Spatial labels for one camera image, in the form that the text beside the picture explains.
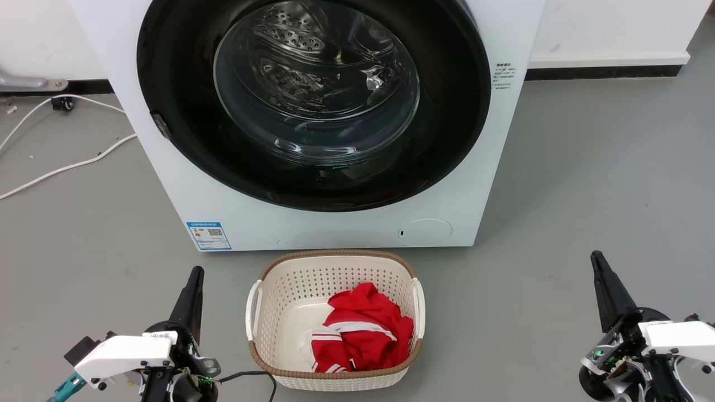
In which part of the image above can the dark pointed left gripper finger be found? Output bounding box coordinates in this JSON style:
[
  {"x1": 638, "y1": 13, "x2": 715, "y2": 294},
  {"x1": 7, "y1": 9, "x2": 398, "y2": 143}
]
[{"x1": 169, "y1": 266, "x2": 205, "y2": 342}]

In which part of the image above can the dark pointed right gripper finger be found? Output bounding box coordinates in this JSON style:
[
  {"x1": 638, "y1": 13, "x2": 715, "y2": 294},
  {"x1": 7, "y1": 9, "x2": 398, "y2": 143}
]
[{"x1": 590, "y1": 251, "x2": 638, "y2": 333}]

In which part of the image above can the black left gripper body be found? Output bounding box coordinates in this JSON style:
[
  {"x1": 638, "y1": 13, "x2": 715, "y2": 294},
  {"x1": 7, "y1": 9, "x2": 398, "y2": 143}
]
[{"x1": 140, "y1": 321, "x2": 222, "y2": 402}]

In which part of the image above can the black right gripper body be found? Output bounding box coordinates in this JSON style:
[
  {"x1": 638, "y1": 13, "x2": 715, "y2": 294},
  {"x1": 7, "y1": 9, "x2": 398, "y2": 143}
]
[{"x1": 578, "y1": 309, "x2": 689, "y2": 402}]

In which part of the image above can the white front-load washing machine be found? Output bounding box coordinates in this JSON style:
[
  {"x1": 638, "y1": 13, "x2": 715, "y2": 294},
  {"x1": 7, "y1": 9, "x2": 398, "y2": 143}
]
[{"x1": 70, "y1": 0, "x2": 547, "y2": 252}]

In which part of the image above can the black round washer door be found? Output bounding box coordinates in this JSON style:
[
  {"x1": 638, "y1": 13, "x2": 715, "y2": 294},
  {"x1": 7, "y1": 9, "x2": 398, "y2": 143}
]
[{"x1": 136, "y1": 0, "x2": 492, "y2": 213}]

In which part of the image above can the blue energy label sticker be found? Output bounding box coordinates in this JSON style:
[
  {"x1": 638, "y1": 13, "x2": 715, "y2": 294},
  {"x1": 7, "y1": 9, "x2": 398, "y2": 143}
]
[{"x1": 186, "y1": 222, "x2": 232, "y2": 251}]

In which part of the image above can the cream plastic laundry basket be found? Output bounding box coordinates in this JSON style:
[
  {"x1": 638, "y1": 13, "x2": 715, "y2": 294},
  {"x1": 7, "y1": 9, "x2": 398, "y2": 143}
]
[{"x1": 246, "y1": 250, "x2": 426, "y2": 391}]

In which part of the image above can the teal connector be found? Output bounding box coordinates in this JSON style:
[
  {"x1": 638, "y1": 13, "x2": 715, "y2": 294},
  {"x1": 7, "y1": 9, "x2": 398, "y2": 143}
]
[{"x1": 47, "y1": 373, "x2": 87, "y2": 402}]

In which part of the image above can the red white-striped garment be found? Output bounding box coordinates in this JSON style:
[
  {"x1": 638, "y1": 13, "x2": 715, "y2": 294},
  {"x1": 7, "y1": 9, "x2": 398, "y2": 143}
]
[{"x1": 311, "y1": 283, "x2": 415, "y2": 374}]

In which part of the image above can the round white filter cover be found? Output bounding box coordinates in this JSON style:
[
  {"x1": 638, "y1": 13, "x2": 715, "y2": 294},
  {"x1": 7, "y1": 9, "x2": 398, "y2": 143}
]
[{"x1": 398, "y1": 218, "x2": 453, "y2": 247}]

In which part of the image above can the white warning text sticker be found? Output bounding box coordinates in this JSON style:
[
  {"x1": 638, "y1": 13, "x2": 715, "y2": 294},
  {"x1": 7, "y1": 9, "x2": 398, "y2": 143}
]
[{"x1": 492, "y1": 61, "x2": 517, "y2": 92}]

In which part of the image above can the steel washer drum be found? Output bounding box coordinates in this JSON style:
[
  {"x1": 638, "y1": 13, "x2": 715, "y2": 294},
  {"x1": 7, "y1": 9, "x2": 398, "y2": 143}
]
[{"x1": 214, "y1": 0, "x2": 421, "y2": 166}]

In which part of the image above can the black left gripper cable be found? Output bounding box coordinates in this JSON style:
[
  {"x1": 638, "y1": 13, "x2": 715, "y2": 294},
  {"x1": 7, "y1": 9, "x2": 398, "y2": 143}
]
[{"x1": 218, "y1": 370, "x2": 278, "y2": 402}]

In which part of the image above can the grey door handle latch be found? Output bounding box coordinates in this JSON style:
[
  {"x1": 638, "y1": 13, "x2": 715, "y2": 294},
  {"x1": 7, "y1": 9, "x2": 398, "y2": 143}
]
[{"x1": 150, "y1": 113, "x2": 173, "y2": 140}]

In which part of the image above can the thick white cable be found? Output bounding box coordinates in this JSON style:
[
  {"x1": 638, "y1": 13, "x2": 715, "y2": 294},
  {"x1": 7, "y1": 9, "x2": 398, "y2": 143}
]
[{"x1": 0, "y1": 133, "x2": 138, "y2": 200}]

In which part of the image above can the thin white cable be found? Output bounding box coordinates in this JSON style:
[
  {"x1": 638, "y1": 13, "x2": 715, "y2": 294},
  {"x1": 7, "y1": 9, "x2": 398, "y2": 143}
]
[{"x1": 0, "y1": 94, "x2": 126, "y2": 152}]

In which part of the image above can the grey metal bracket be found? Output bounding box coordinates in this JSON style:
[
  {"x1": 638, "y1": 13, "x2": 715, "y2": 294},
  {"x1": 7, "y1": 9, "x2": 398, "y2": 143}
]
[{"x1": 0, "y1": 70, "x2": 69, "y2": 93}]

